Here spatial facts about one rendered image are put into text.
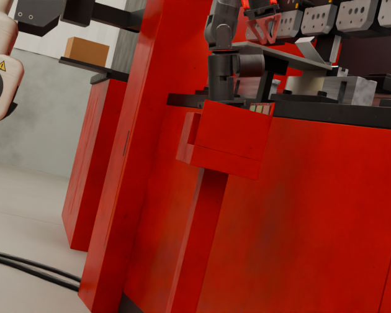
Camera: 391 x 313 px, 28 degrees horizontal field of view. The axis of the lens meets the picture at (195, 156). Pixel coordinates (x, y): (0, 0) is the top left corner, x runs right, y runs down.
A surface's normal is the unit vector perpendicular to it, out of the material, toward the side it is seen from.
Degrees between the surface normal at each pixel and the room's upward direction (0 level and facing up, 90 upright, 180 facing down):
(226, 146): 90
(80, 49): 90
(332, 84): 90
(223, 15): 92
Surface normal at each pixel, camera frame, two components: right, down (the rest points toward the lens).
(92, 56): 0.32, 0.09
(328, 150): -0.91, -0.21
